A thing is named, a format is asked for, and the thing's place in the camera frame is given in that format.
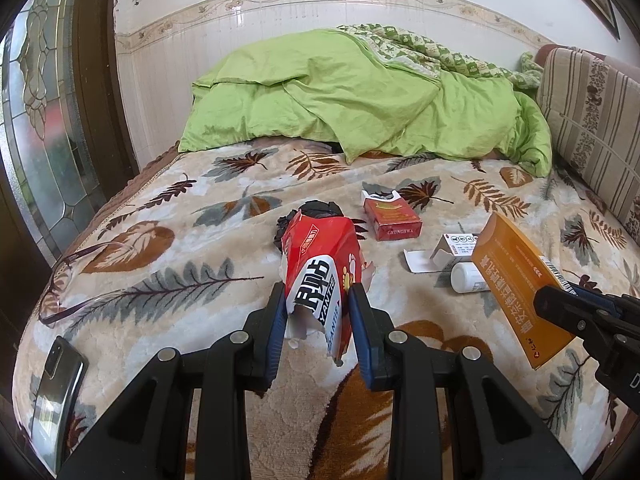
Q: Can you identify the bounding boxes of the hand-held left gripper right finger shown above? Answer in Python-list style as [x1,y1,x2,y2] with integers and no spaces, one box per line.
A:
[347,284,586,480]

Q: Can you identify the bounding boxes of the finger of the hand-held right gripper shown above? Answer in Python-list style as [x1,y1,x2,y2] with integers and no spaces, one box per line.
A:
[532,285,608,343]
[567,282,640,318]

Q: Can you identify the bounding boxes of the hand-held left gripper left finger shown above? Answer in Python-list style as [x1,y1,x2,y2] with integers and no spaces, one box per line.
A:
[60,282,287,480]

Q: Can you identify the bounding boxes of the orange box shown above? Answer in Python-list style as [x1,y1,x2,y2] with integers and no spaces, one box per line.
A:
[471,211,581,371]

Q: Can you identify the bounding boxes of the red white torn packet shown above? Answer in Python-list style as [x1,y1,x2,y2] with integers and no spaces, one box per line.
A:
[276,211,376,367]

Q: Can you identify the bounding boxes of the white plastic bottle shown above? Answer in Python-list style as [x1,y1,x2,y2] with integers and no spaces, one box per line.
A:
[450,261,493,293]

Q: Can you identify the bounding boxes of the red cigarette pack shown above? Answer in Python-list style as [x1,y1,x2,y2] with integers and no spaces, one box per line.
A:
[361,191,422,242]

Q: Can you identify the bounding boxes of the small white box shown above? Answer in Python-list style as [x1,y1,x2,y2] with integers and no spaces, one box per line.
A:
[404,232,483,275]

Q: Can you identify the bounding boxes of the black plastic bag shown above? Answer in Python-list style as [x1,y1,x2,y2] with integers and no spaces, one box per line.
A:
[272,200,368,251]

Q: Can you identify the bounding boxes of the leaf print blanket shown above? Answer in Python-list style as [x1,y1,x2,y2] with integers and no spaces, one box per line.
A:
[12,140,640,480]

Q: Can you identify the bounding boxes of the striped floral cushion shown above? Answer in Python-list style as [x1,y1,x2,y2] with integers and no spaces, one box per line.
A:
[536,46,640,248]

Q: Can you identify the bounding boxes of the black phone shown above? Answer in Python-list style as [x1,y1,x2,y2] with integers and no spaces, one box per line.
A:
[29,336,89,448]

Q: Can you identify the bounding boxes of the green quilt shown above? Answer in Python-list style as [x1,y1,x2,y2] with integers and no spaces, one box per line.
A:
[178,23,553,178]

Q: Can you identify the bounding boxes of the brown pink sofa back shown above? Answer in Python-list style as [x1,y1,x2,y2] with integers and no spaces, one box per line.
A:
[534,42,640,91]

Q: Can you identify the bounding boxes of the stained glass door panel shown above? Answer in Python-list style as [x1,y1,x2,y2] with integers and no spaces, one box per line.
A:
[0,0,101,266]

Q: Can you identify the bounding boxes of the thin frame eyeglasses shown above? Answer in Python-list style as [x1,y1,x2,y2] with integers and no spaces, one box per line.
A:
[37,240,121,328]

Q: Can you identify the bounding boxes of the dark wooden door frame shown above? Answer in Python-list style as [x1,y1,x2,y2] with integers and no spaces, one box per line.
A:
[70,0,141,181]

